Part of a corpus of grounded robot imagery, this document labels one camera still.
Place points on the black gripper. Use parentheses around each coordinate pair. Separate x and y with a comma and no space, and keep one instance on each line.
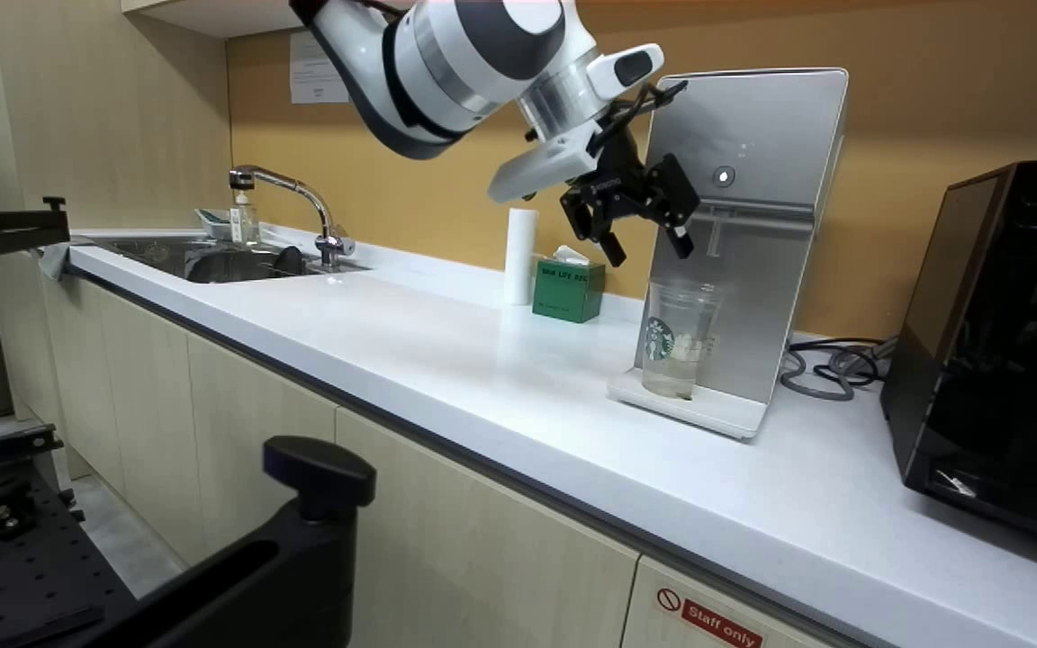
(626,193)

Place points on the clear plastic cup green logo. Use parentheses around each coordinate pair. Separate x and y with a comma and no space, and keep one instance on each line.
(677,347)

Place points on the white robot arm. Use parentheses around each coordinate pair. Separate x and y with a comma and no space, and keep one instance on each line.
(457,59)

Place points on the white water dispenser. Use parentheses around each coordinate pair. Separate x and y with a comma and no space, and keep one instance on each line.
(758,240)

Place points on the beige counter cabinet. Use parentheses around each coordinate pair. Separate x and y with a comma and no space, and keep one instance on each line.
(241,444)

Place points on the green tissue box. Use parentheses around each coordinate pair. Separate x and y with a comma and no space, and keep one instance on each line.
(569,290)

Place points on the chrome sink faucet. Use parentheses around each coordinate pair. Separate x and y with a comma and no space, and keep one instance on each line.
(304,203)

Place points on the black countertop appliance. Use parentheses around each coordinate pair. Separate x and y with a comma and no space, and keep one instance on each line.
(1009,362)

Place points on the red warning sticker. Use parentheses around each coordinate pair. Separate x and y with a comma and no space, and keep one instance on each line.
(712,619)

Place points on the stainless steel sink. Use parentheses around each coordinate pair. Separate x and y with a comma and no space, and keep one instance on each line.
(180,258)

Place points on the black robot cart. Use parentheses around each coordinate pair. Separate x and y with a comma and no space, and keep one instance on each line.
(241,576)

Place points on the white paper wall notice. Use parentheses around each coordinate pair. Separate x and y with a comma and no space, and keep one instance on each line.
(319,68)

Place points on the beige wall cabinet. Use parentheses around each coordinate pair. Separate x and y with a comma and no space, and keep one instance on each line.
(208,14)

